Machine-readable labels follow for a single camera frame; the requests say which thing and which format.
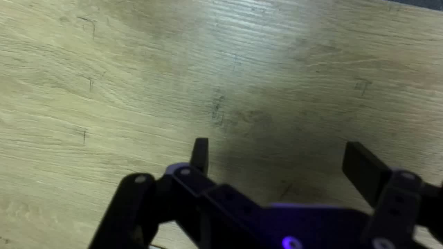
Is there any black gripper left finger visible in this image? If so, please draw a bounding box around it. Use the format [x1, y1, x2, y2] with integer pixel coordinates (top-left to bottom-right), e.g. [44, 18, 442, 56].
[88, 137, 280, 249]

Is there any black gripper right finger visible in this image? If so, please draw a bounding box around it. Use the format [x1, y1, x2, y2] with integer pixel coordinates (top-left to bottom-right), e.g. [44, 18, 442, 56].
[343, 140, 443, 249]

